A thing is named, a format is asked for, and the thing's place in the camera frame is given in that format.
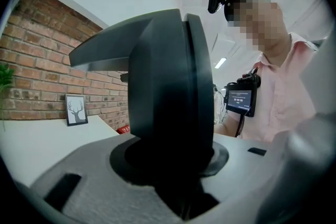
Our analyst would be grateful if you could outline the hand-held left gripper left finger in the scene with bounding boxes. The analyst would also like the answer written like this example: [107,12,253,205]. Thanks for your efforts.
[28,135,184,224]

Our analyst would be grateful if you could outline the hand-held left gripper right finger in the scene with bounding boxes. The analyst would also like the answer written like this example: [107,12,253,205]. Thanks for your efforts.
[202,135,280,222]

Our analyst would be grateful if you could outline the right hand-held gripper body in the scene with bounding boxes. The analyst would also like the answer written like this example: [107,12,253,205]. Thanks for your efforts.
[213,83,228,124]

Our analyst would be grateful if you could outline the black box device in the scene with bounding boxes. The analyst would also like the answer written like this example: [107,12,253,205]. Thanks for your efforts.
[68,8,216,220]

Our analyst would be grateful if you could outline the person's right forearm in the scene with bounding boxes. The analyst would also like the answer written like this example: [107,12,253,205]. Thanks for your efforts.
[214,112,241,137]

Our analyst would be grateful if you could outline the black chest-mounted screen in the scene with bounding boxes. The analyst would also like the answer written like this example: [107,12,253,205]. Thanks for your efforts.
[225,82,259,118]

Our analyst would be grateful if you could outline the ceiling light panel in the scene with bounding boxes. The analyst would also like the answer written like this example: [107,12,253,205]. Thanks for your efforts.
[214,57,227,69]

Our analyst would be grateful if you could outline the person's pink shirt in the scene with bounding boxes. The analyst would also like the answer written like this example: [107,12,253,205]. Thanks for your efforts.
[237,32,329,143]

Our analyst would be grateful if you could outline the white desk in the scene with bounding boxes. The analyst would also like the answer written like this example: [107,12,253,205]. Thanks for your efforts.
[0,115,120,188]

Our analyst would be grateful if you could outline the person's head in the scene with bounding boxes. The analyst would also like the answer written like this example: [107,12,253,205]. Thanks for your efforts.
[224,0,291,61]

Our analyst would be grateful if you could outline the black framed deer picture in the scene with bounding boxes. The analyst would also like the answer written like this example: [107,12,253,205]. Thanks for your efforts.
[65,93,89,127]

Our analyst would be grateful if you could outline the green plant sprig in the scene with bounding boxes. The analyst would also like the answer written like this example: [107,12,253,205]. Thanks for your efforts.
[0,62,16,132]

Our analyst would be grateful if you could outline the black head-mounted camera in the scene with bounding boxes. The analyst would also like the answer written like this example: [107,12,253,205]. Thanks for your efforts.
[207,0,229,14]

